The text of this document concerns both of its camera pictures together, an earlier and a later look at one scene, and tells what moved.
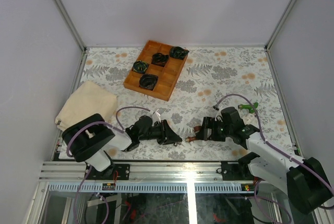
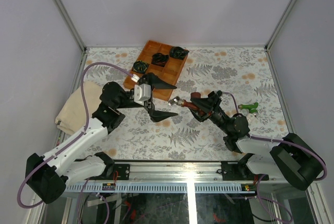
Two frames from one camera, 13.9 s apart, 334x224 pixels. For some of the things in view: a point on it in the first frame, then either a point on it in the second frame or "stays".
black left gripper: [168, 136] to [148, 104]
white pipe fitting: [249, 118] stays
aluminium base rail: [146, 171] stays
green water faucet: [249, 106] stays
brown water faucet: [196, 129] to [186, 104]
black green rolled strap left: [140, 66] stays
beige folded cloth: [83, 99] stays
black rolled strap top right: [178, 52] stays
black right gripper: [209, 122] to [210, 105]
